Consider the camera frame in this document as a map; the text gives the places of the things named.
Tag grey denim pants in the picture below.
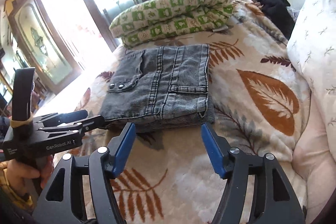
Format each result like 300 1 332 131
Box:
100 44 215 132

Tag black clothing pile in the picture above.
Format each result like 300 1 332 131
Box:
255 0 295 40

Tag person's left hand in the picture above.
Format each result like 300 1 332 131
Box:
6 155 54 195

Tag framed fish picture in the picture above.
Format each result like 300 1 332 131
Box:
9 0 81 94

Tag leaf pattern bed blanket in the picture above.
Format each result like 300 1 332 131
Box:
52 0 313 224

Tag pink bed sheet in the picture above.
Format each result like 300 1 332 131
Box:
292 97 335 223

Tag green checkered folded quilt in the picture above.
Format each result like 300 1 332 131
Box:
109 0 233 48

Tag white floral pillow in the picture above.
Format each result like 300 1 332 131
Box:
286 0 335 157

